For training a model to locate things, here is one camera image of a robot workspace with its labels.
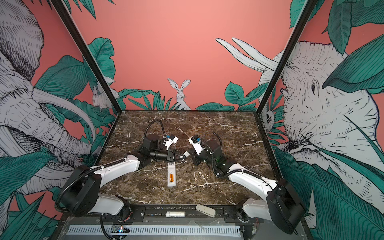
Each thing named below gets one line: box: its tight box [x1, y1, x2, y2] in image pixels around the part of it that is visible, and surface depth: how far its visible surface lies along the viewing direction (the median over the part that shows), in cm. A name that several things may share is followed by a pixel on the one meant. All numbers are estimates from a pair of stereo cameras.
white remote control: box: [167, 162, 177, 187], surface depth 88 cm
